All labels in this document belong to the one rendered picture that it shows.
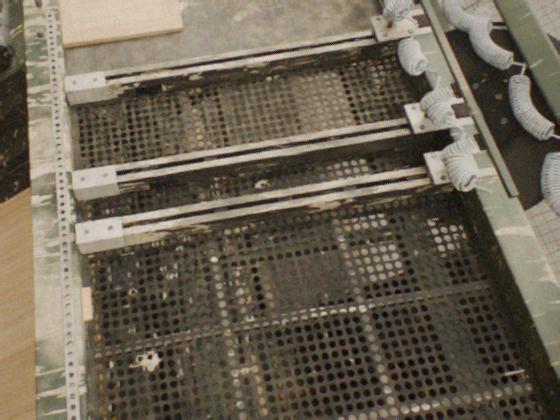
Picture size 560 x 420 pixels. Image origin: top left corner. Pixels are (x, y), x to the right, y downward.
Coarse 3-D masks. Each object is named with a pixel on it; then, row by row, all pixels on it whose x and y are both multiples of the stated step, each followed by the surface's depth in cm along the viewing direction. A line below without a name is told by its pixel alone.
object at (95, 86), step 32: (416, 0) 208; (384, 32) 219; (416, 32) 219; (160, 64) 220; (192, 64) 221; (224, 64) 219; (256, 64) 220; (288, 64) 223; (320, 64) 226; (96, 96) 220
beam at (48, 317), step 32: (32, 0) 239; (32, 32) 232; (32, 64) 224; (64, 64) 227; (32, 96) 218; (64, 96) 217; (32, 128) 211; (64, 128) 211; (32, 160) 205; (32, 192) 199; (32, 224) 194; (64, 384) 171; (64, 416) 167
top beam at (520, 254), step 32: (448, 128) 201; (480, 160) 195; (480, 192) 189; (480, 224) 191; (512, 224) 184; (512, 256) 179; (544, 256) 179; (512, 288) 178; (544, 288) 175; (544, 320) 170; (544, 352) 168; (544, 384) 170
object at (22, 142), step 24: (24, 72) 273; (0, 96) 277; (24, 96) 256; (192, 96) 376; (0, 120) 262; (24, 120) 261; (96, 120) 376; (0, 144) 265; (24, 144) 246; (0, 168) 250; (24, 168) 251; (0, 192) 254; (168, 408) 230
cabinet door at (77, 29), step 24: (72, 0) 243; (96, 0) 243; (120, 0) 243; (144, 0) 243; (168, 0) 242; (72, 24) 237; (96, 24) 238; (120, 24) 237; (144, 24) 237; (168, 24) 236
